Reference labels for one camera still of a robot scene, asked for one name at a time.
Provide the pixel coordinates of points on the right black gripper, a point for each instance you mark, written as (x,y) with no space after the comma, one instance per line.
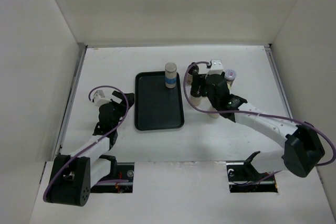
(200,80)

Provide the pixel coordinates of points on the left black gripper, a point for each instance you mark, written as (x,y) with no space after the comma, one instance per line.
(122,106)

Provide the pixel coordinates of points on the black grinder-cap spice bottle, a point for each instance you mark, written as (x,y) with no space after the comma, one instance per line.
(195,95)

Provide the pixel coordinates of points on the tall blue-band spice jar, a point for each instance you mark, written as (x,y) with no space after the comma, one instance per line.
(170,75)

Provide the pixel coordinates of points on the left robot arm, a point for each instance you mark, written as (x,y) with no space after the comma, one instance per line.
(90,169)

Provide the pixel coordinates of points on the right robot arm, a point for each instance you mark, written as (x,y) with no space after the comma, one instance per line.
(301,147)

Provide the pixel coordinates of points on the black knob-cap spice bottle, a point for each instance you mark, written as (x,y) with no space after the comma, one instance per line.
(192,71)

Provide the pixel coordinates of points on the purple-lid spice jar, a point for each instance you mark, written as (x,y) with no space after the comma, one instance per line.
(230,76)

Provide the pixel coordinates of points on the black plastic tray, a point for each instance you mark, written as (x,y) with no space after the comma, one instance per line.
(156,106)

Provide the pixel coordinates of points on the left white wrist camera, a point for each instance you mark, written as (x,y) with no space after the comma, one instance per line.
(99,98)

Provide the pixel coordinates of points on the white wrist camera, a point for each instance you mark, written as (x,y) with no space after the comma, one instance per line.
(99,98)
(215,67)

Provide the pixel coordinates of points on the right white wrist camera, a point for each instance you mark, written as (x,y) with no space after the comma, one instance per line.
(215,67)

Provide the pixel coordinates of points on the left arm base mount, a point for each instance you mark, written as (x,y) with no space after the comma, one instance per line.
(119,181)

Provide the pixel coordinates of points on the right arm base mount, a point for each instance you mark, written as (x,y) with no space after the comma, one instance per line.
(245,179)

